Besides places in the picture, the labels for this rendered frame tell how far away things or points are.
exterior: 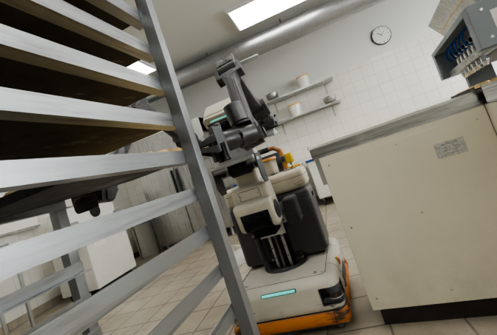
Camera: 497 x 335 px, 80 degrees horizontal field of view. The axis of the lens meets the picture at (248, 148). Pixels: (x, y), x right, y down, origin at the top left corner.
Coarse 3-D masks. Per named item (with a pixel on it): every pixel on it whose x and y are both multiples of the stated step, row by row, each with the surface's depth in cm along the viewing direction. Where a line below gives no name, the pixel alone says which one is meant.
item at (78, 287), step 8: (56, 216) 81; (64, 216) 82; (56, 224) 81; (64, 224) 82; (64, 256) 80; (72, 256) 81; (64, 264) 80; (72, 264) 80; (72, 280) 80; (80, 280) 80; (72, 288) 80; (80, 288) 80; (88, 288) 82; (72, 296) 80; (80, 296) 79; (88, 328) 78
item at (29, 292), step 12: (48, 276) 73; (60, 276) 76; (72, 276) 78; (24, 288) 67; (36, 288) 70; (48, 288) 71; (0, 300) 63; (12, 300) 64; (24, 300) 66; (0, 312) 62
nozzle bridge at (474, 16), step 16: (496, 0) 99; (464, 16) 105; (480, 16) 101; (496, 16) 99; (448, 32) 126; (464, 32) 130; (480, 32) 101; (496, 32) 99; (480, 48) 102; (496, 48) 111; (448, 64) 161; (464, 64) 133; (480, 80) 156
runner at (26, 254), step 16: (192, 192) 67; (128, 208) 47; (144, 208) 50; (160, 208) 54; (176, 208) 59; (80, 224) 38; (96, 224) 41; (112, 224) 43; (128, 224) 46; (32, 240) 32; (48, 240) 34; (64, 240) 36; (80, 240) 38; (96, 240) 40; (0, 256) 29; (16, 256) 30; (32, 256) 32; (48, 256) 33; (0, 272) 29; (16, 272) 30
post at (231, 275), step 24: (144, 0) 71; (144, 24) 71; (168, 72) 69; (168, 96) 70; (192, 144) 68; (192, 168) 68; (216, 216) 67; (216, 240) 67; (240, 288) 66; (240, 312) 65
